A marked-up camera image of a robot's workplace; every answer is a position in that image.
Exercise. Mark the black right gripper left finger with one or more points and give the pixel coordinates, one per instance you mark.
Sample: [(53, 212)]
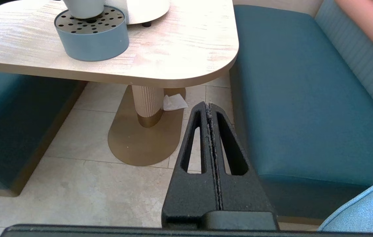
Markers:
[(193, 194)]

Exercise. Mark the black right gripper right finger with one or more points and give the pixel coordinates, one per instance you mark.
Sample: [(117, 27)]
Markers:
[(242, 194)]

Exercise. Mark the grey plastic cup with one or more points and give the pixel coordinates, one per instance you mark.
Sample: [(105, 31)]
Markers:
[(84, 8)]

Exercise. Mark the crumpled white tissue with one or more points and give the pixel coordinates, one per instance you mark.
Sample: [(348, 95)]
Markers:
[(173, 102)]

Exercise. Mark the blue upholstered bench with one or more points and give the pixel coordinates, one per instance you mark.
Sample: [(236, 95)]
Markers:
[(12, 131), (305, 98)]

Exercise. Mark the light blue fabric seat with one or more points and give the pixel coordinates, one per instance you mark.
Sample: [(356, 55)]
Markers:
[(367, 214)]

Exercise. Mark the large blue drip tray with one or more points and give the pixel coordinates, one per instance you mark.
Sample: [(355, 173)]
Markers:
[(91, 42)]

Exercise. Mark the large clear water dispenser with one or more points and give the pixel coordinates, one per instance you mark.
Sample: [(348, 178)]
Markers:
[(147, 11)]

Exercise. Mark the ribbed table pedestal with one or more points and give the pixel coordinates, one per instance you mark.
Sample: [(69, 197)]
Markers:
[(147, 105)]

